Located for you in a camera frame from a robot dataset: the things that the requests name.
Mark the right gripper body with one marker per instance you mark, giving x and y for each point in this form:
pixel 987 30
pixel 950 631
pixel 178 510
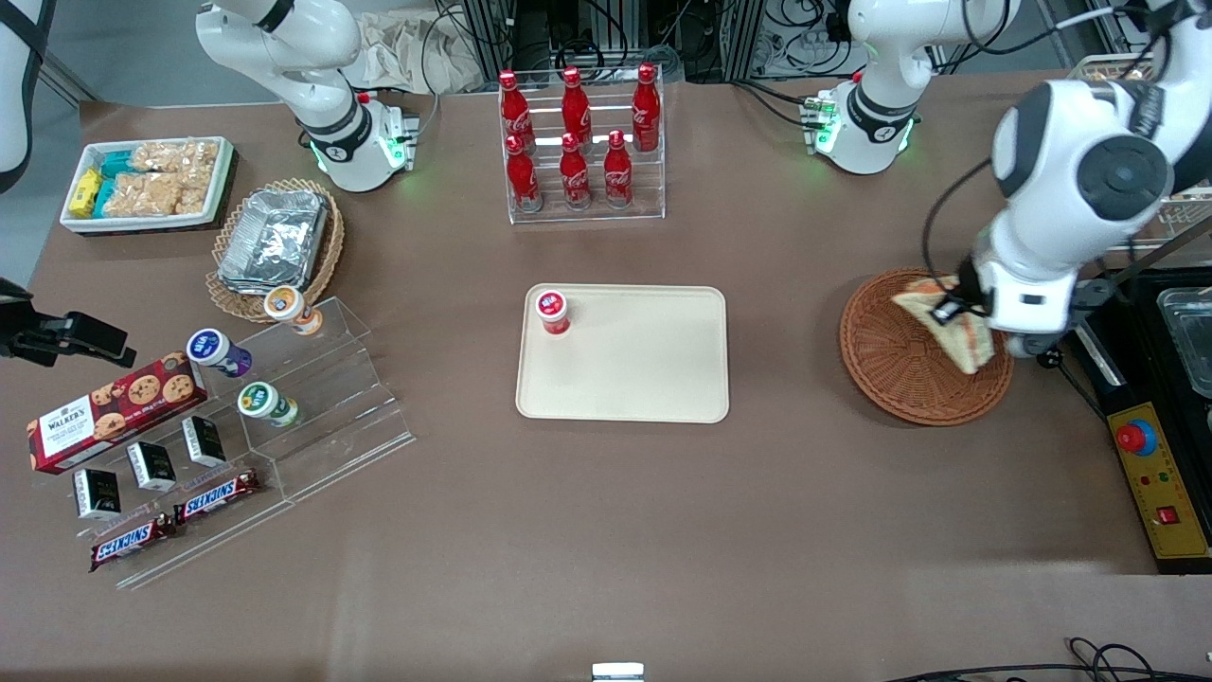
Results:
pixel 26 339

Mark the triangular sandwich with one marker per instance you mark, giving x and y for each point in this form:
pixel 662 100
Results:
pixel 966 343

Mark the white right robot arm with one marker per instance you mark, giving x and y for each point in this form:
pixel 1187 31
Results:
pixel 317 90

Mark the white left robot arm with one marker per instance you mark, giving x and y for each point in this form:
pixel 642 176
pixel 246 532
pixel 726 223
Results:
pixel 1070 142

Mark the brown round wicker basket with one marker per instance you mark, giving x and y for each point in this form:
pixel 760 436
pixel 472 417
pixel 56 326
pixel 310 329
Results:
pixel 885 369

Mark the oval wicker basket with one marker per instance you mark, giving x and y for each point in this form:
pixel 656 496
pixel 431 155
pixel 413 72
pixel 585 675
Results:
pixel 232 301

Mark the silver foil tray stack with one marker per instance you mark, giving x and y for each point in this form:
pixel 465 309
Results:
pixel 275 237

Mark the beige plastic serving tray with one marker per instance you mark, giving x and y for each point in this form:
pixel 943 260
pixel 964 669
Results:
pixel 644 365

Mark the red Walkers cookie box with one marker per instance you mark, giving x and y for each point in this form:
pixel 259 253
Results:
pixel 104 417

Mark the purple lid yogurt cup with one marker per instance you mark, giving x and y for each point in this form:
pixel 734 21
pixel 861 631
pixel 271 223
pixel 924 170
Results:
pixel 213 349

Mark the white rectangular snack bin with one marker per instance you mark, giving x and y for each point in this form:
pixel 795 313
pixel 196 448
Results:
pixel 142 224

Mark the black countertop appliance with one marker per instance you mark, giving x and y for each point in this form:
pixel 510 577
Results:
pixel 1136 360

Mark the small black carton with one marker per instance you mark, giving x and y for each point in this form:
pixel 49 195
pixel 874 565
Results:
pixel 97 493
pixel 151 466
pixel 204 441

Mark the yellow snack packet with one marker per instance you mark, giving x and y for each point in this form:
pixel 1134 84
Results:
pixel 85 192

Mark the teal snack packet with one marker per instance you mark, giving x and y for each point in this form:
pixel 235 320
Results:
pixel 104 197
pixel 117 164

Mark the clear bag rice crackers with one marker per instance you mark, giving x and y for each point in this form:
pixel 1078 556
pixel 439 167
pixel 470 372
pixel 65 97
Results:
pixel 175 154
pixel 196 191
pixel 142 194

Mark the clear plastic container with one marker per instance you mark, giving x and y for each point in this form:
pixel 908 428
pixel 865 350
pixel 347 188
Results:
pixel 1188 336

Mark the green lid yogurt cup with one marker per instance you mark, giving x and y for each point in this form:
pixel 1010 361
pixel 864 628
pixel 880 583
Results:
pixel 260 402

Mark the orange lid yogurt cup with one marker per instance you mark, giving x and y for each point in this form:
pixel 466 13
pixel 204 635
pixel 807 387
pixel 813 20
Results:
pixel 284 305

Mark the Snickers chocolate bar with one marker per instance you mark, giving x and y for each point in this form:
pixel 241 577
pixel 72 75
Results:
pixel 133 542
pixel 216 496

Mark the yellow control box red button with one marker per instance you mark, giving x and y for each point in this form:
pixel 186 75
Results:
pixel 1160 502

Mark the clear acrylic stepped stand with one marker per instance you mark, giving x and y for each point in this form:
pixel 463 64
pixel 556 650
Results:
pixel 331 417

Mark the red cola bottle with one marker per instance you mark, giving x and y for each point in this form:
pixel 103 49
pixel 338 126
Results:
pixel 575 104
pixel 646 109
pixel 523 180
pixel 575 178
pixel 514 109
pixel 617 175

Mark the clear acrylic bottle rack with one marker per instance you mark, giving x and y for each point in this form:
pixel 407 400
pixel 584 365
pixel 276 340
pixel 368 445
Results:
pixel 592 216

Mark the red lid yogurt cup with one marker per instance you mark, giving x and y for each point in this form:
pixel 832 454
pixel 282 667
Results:
pixel 553 311

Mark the beige cloth bag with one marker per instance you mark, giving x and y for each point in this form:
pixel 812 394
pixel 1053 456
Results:
pixel 417 52

